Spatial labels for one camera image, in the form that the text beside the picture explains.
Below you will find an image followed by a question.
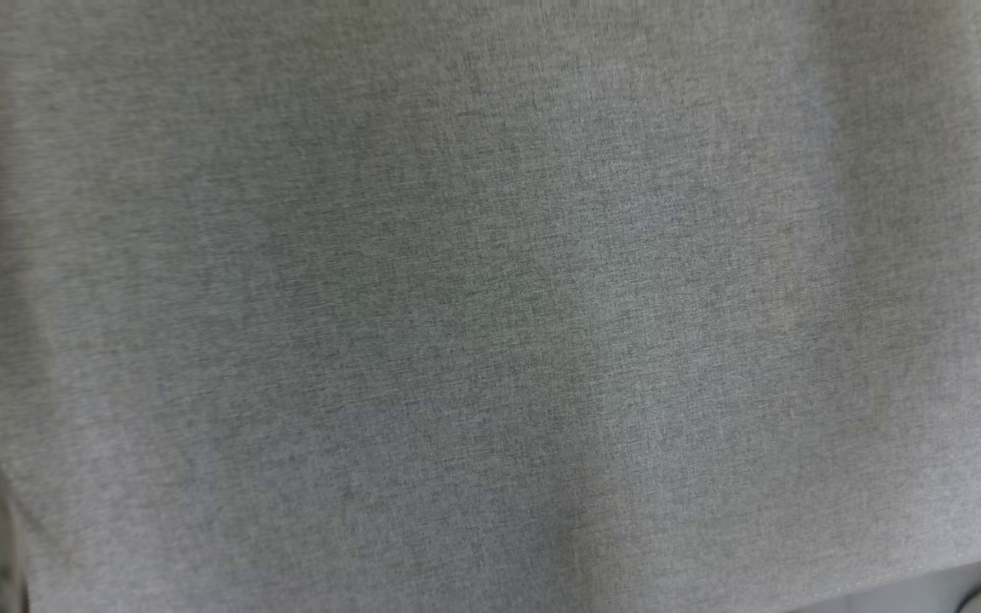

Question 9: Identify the grey fabric sofa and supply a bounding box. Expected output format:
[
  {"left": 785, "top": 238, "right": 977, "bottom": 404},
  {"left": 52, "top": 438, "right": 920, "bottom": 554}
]
[{"left": 0, "top": 0, "right": 981, "bottom": 613}]

